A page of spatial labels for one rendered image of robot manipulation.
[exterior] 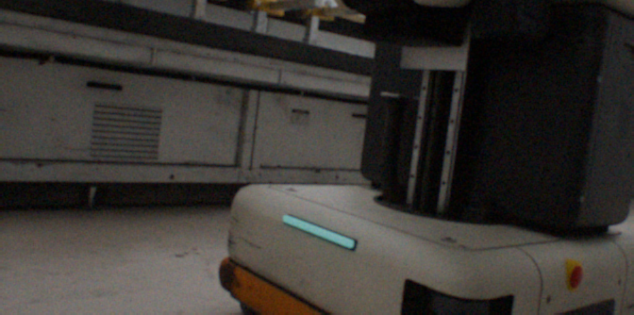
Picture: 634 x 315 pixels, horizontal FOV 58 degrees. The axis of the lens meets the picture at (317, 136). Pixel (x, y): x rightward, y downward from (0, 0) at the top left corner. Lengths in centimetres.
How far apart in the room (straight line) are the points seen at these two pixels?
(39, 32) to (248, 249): 100
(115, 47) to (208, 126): 59
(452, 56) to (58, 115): 141
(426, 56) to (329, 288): 48
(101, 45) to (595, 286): 149
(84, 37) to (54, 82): 27
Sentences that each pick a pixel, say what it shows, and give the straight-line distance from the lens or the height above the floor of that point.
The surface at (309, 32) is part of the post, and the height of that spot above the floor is 74.
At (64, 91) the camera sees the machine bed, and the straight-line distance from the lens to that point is 210.
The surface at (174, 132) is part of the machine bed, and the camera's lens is 225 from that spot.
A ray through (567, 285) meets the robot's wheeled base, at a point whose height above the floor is 23.
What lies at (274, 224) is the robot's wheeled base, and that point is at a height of 23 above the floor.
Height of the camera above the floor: 46
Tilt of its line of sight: 3 degrees down
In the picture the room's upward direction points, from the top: 7 degrees clockwise
